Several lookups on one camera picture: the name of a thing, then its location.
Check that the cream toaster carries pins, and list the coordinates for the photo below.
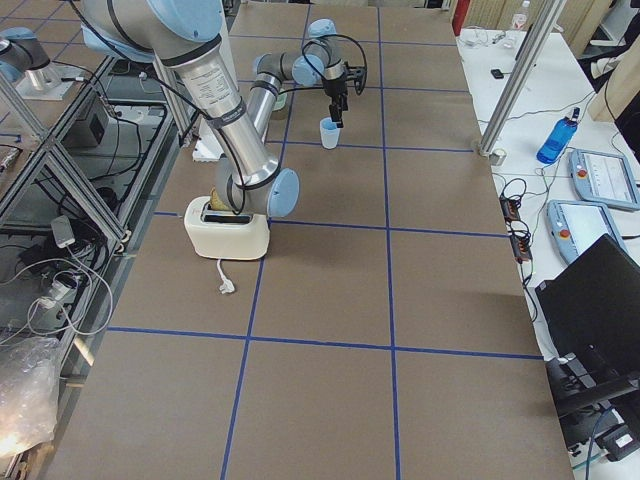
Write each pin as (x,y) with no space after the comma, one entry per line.
(219,234)

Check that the aluminium frame post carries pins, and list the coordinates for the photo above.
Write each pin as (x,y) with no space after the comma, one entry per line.
(529,53)

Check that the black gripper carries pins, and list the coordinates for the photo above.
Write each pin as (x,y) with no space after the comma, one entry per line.
(334,88)

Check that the teach pendant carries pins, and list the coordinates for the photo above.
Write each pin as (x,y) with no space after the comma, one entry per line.
(604,177)
(576,225)

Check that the blue water bottle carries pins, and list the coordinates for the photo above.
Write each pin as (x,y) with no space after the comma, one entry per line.
(559,138)

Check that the teach pendant far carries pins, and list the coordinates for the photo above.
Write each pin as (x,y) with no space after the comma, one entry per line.
(604,177)

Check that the clear plastic bag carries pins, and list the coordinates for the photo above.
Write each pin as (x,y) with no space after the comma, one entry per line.
(30,372)

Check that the teach pendant near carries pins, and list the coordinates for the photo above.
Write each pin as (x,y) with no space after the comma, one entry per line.
(576,225)

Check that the black laptop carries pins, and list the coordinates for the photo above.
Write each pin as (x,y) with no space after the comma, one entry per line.
(592,310)

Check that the toaster white plug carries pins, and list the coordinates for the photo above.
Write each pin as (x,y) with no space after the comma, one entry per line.
(226,286)

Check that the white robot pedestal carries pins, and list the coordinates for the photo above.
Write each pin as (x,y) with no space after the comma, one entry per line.
(207,148)

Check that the toast slice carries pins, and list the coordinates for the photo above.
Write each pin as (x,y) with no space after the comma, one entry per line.
(216,202)

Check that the black power strip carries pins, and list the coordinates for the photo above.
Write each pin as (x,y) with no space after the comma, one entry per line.
(518,231)

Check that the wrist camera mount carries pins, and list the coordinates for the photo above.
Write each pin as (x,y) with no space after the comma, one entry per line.
(358,76)

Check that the green bowl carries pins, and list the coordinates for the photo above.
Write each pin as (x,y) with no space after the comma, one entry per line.
(280,102)

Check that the light blue cup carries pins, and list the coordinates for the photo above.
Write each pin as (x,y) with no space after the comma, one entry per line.
(329,139)
(327,124)

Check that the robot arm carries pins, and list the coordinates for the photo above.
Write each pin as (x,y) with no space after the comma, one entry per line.
(186,37)

